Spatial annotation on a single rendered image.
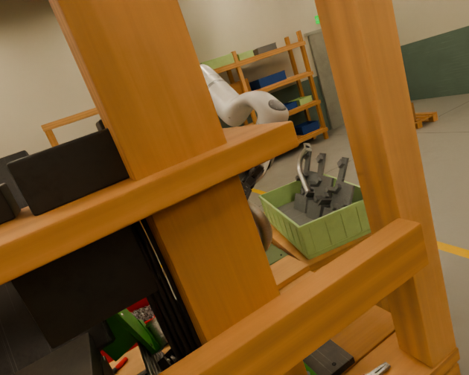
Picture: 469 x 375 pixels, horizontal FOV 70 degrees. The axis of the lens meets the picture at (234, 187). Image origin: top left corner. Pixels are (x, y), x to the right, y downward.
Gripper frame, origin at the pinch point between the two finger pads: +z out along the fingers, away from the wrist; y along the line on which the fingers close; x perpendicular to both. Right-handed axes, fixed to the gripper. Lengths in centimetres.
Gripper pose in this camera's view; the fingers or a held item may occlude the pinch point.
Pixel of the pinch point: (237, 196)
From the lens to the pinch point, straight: 72.7
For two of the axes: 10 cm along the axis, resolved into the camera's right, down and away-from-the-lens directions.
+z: -3.0, 5.8, -7.6
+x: 7.8, 6.0, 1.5
